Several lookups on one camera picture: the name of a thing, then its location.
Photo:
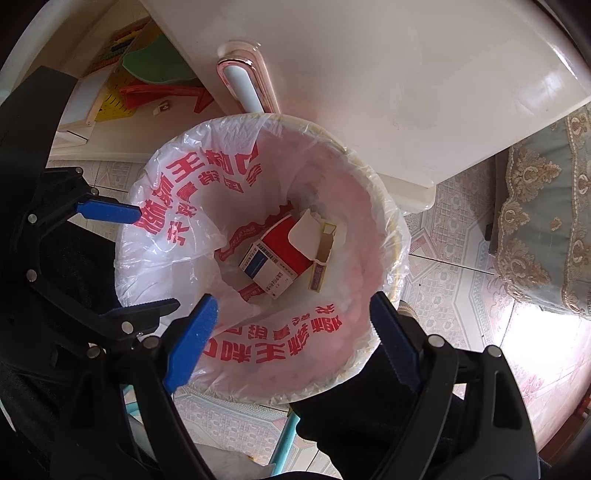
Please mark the yellow perforated board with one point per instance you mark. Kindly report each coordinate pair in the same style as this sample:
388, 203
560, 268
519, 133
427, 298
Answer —
115, 99

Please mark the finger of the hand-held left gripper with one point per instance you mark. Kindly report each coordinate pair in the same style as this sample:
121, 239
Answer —
108, 211
92, 323

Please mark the cream wastebasket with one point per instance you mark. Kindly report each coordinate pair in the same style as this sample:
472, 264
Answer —
393, 217

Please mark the red plastic item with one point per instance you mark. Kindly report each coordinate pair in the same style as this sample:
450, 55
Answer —
161, 94

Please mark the brown patterned box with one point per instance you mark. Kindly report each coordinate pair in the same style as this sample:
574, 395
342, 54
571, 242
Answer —
323, 249

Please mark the person's leg in dark trousers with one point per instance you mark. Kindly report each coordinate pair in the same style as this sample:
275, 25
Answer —
332, 415

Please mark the red white box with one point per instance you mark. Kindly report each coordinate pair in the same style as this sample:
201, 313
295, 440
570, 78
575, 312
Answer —
281, 249

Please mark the trash bin with plastic bag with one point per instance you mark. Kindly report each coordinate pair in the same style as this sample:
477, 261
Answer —
184, 184

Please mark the person's light shoe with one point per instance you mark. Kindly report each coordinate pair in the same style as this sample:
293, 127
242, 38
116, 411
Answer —
408, 310

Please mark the sofa with blue quilted cover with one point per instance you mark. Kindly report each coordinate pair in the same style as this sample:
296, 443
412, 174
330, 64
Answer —
540, 207

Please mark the white coffee table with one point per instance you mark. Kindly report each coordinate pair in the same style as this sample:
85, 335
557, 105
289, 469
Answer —
392, 69

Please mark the green plastic item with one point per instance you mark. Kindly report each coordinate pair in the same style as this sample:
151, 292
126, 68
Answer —
157, 60

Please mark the colourful abacus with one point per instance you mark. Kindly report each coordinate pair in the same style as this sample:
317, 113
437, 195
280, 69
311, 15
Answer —
115, 48

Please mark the white board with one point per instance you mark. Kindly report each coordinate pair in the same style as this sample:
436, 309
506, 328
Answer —
85, 104

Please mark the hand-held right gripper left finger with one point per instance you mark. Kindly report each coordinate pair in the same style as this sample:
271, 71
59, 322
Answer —
191, 341

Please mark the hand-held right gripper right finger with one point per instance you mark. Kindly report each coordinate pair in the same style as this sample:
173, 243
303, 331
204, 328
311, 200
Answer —
392, 337

